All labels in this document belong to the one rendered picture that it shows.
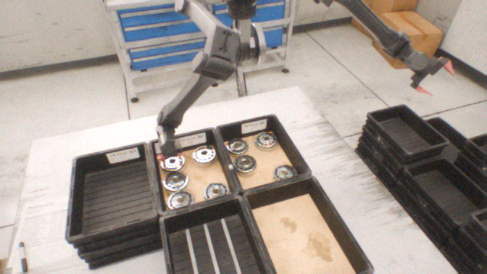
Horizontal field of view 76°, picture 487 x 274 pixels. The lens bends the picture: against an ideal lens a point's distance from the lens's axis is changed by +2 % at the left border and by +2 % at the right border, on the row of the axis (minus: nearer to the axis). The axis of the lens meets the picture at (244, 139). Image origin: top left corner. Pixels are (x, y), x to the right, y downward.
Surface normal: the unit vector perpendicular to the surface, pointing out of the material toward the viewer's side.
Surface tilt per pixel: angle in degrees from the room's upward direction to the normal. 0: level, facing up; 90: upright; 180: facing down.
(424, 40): 88
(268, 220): 0
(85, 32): 90
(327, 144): 0
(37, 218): 0
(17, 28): 90
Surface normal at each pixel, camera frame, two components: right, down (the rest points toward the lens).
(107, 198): 0.00, -0.73
